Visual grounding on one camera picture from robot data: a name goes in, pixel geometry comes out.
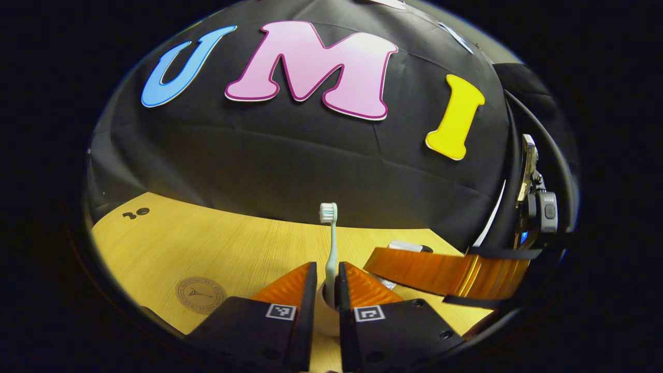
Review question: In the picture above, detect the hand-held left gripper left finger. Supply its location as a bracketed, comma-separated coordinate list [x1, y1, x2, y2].
[185, 261, 319, 372]

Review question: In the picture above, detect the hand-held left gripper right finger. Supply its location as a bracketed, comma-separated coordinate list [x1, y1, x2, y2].
[337, 261, 467, 373]

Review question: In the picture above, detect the white toothpaste tube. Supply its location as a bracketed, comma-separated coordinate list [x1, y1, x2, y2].
[377, 239, 434, 292]

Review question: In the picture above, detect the light blue toothbrush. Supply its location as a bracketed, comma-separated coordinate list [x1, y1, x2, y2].
[319, 202, 339, 311]

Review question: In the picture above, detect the round cork coaster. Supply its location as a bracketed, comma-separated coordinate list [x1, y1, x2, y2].
[176, 276, 228, 315]

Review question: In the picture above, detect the wooden desktop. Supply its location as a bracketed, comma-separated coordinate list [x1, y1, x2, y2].
[91, 192, 498, 373]

